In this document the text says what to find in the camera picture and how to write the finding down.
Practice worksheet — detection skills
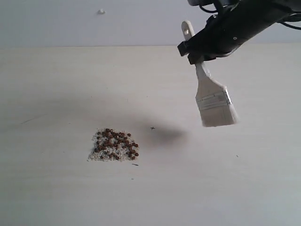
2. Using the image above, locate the wooden paint brush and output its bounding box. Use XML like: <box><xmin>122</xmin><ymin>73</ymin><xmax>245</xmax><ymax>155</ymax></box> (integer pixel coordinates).
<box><xmin>181</xmin><ymin>20</ymin><xmax>240</xmax><ymax>128</ymax></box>

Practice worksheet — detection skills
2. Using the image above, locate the white wall plug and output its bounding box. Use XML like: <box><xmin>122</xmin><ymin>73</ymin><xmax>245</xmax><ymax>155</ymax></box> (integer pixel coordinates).
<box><xmin>97</xmin><ymin>9</ymin><xmax>106</xmax><ymax>15</ymax></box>

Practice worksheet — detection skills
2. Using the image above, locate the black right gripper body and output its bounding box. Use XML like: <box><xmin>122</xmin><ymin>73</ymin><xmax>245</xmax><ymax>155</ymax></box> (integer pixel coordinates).
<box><xmin>177</xmin><ymin>14</ymin><xmax>256</xmax><ymax>65</ymax></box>

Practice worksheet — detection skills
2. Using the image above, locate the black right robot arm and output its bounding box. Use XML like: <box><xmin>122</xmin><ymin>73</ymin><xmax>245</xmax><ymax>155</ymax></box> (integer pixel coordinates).
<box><xmin>177</xmin><ymin>0</ymin><xmax>301</xmax><ymax>65</ymax></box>

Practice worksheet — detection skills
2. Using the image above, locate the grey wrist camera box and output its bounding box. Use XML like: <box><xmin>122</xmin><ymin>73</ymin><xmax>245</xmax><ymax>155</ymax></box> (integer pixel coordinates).
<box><xmin>188</xmin><ymin>0</ymin><xmax>213</xmax><ymax>6</ymax></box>

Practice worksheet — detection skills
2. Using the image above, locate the pile of beans and grit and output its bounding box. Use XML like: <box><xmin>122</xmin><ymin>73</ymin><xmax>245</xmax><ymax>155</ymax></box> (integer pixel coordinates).
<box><xmin>87</xmin><ymin>128</ymin><xmax>140</xmax><ymax>161</ymax></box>

